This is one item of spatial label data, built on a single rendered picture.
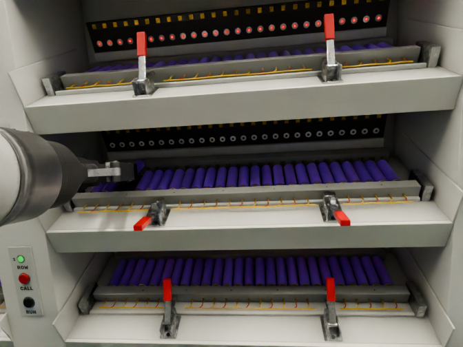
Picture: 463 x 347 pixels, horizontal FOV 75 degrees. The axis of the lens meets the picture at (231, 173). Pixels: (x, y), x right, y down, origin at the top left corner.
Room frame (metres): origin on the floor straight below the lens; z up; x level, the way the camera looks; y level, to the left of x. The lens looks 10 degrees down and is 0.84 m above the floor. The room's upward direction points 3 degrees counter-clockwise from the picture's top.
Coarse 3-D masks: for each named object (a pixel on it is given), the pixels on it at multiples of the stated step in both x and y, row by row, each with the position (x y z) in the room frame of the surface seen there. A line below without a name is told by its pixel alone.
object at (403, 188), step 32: (96, 192) 0.51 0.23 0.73; (128, 192) 0.50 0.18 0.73; (160, 192) 0.49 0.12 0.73; (192, 192) 0.48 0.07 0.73; (224, 192) 0.47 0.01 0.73; (256, 192) 0.46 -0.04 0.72; (288, 192) 0.46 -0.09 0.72; (320, 192) 0.46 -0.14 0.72; (352, 192) 0.45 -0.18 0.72; (384, 192) 0.45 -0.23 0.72; (416, 192) 0.44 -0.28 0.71
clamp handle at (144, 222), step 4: (152, 204) 0.45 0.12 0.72; (156, 204) 0.45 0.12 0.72; (152, 208) 0.45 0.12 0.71; (156, 208) 0.45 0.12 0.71; (152, 212) 0.44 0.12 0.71; (156, 212) 0.44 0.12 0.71; (148, 216) 0.42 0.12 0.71; (152, 216) 0.42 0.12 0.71; (140, 220) 0.40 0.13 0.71; (144, 220) 0.40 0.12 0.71; (148, 220) 0.41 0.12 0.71; (136, 224) 0.38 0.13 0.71; (140, 224) 0.38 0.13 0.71; (144, 224) 0.39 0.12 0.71; (136, 228) 0.38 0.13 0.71; (140, 228) 0.38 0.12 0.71; (144, 228) 0.39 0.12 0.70
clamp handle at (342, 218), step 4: (332, 200) 0.42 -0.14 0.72; (332, 204) 0.42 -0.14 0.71; (332, 208) 0.41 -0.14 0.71; (336, 208) 0.41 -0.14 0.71; (336, 212) 0.38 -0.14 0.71; (340, 212) 0.38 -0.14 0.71; (336, 216) 0.37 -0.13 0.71; (340, 216) 0.37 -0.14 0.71; (344, 216) 0.37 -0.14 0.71; (340, 220) 0.35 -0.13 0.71; (344, 220) 0.35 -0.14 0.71; (348, 220) 0.35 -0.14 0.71; (340, 224) 0.35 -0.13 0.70; (344, 224) 0.35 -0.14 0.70; (348, 224) 0.35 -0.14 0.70
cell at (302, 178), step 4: (300, 164) 0.54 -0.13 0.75; (296, 168) 0.53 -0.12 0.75; (300, 168) 0.53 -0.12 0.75; (304, 168) 0.53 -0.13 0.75; (296, 172) 0.53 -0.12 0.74; (300, 172) 0.51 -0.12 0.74; (304, 172) 0.51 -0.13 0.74; (300, 176) 0.50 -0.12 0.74; (304, 176) 0.50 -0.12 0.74; (300, 180) 0.49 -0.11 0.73; (304, 180) 0.49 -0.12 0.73; (308, 180) 0.49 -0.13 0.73; (300, 184) 0.49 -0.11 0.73; (308, 184) 0.49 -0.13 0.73
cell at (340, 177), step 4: (332, 164) 0.53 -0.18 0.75; (336, 164) 0.53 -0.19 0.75; (332, 168) 0.52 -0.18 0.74; (336, 168) 0.52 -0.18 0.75; (340, 168) 0.52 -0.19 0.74; (332, 172) 0.52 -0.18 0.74; (336, 172) 0.50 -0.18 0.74; (340, 172) 0.50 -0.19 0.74; (336, 176) 0.50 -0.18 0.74; (340, 176) 0.49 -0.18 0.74; (344, 176) 0.49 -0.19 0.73; (336, 180) 0.49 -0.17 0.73; (340, 180) 0.48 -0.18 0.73; (344, 180) 0.48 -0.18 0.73
